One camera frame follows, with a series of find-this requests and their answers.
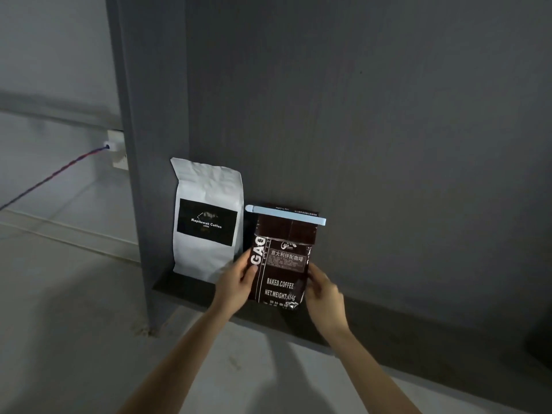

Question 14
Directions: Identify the person's right hand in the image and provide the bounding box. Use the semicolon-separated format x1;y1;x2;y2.
304;262;349;336

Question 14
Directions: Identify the person's left hand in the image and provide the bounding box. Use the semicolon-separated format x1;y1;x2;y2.
210;248;259;317

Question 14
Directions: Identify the dark brown coffee bag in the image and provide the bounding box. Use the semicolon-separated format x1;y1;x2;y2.
248;204;320;311

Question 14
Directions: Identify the person's left forearm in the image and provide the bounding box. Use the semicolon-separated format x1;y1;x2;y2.
117;302;235;414

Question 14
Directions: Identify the person's right forearm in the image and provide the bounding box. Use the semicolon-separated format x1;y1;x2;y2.
330;325;422;414

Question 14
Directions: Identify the light blue bag clip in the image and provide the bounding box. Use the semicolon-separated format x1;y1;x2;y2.
244;204;327;226

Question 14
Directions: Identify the white coffee bag black label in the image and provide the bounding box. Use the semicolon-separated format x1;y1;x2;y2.
170;157;245;284

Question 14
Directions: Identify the dark grey cabinet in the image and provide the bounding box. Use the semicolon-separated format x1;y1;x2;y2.
105;0;552;414

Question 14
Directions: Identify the white wall socket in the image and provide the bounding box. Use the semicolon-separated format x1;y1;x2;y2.
106;129;129;171

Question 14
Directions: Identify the red blue braided cable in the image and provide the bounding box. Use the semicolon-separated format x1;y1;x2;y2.
0;145;109;212

